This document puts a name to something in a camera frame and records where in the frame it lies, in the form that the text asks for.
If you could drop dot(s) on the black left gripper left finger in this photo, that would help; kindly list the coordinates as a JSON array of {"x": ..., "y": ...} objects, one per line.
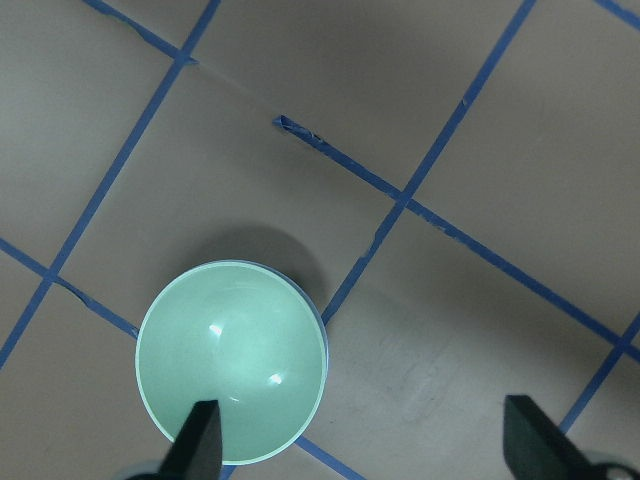
[{"x": 196, "y": 452}]

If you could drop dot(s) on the blue bowl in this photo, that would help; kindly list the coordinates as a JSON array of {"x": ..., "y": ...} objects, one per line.
[{"x": 305, "y": 336}]

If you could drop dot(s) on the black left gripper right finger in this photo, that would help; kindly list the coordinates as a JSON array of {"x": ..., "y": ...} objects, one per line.
[{"x": 535, "y": 448}]

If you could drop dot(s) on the green bowl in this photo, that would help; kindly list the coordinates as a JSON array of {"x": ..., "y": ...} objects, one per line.
[{"x": 215, "y": 333}]

